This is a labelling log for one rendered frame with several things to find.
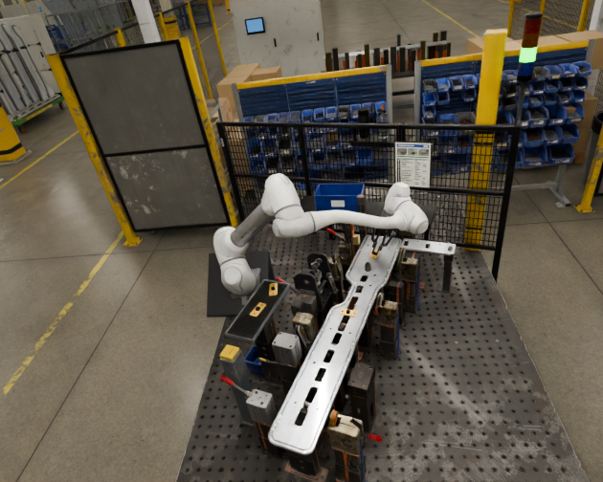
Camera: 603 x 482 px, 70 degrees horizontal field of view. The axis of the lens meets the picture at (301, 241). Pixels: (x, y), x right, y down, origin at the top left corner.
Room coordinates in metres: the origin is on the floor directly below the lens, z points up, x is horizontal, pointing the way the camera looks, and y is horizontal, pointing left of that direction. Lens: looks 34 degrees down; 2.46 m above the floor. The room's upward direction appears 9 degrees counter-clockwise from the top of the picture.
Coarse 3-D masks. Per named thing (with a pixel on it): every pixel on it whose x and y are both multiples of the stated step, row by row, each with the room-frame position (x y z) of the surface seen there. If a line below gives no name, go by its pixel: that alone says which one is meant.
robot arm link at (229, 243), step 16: (272, 176) 1.87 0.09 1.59; (272, 192) 1.79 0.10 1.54; (288, 192) 1.78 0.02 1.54; (256, 208) 1.91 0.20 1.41; (272, 208) 1.77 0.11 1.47; (240, 224) 1.99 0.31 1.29; (256, 224) 1.88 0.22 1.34; (224, 240) 2.02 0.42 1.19; (240, 240) 1.96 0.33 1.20; (224, 256) 1.99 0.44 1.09; (240, 256) 2.00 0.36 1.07
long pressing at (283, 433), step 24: (360, 264) 1.85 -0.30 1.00; (384, 264) 1.81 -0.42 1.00; (336, 312) 1.51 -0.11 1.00; (360, 312) 1.48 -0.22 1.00; (360, 336) 1.34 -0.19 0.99; (312, 360) 1.24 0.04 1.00; (336, 360) 1.22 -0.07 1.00; (312, 384) 1.12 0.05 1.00; (336, 384) 1.10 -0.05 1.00; (288, 408) 1.03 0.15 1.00; (312, 408) 1.01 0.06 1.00; (288, 432) 0.93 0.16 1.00; (312, 432) 0.91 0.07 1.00
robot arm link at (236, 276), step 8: (224, 264) 1.97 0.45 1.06; (232, 264) 1.93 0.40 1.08; (240, 264) 1.95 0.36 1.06; (224, 272) 1.90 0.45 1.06; (232, 272) 1.88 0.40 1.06; (240, 272) 1.88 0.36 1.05; (248, 272) 1.93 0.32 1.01; (224, 280) 1.86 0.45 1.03; (232, 280) 1.85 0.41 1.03; (240, 280) 1.85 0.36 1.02; (248, 280) 1.88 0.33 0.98; (232, 288) 1.84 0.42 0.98; (240, 288) 1.85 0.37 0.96; (248, 288) 1.89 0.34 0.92
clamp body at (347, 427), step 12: (348, 420) 0.90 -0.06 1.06; (360, 420) 0.89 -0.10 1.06; (336, 432) 0.86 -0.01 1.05; (348, 432) 0.85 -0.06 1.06; (360, 432) 0.86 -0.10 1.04; (336, 444) 0.87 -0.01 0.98; (348, 444) 0.85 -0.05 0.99; (360, 444) 0.85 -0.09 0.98; (336, 456) 0.88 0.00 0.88; (348, 456) 0.86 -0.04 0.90; (360, 456) 0.87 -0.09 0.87; (336, 468) 0.87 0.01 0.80; (348, 468) 0.85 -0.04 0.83; (360, 468) 0.85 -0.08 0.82; (336, 480) 0.88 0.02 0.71; (348, 480) 0.85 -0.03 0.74; (360, 480) 0.83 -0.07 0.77
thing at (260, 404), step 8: (256, 392) 1.08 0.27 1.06; (264, 392) 1.07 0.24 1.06; (248, 400) 1.05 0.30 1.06; (256, 400) 1.04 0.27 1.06; (264, 400) 1.04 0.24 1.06; (272, 400) 1.05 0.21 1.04; (256, 408) 1.02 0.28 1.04; (264, 408) 1.00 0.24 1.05; (272, 408) 1.04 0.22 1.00; (256, 416) 1.03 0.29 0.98; (264, 416) 1.01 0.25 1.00; (272, 416) 1.03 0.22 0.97; (256, 424) 1.04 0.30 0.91; (264, 424) 1.01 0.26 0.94; (264, 432) 1.03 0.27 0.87; (264, 440) 1.03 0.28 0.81; (264, 448) 1.04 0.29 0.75; (272, 448) 1.02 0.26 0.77; (280, 448) 1.03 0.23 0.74; (272, 456) 1.02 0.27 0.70; (280, 456) 1.01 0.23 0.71
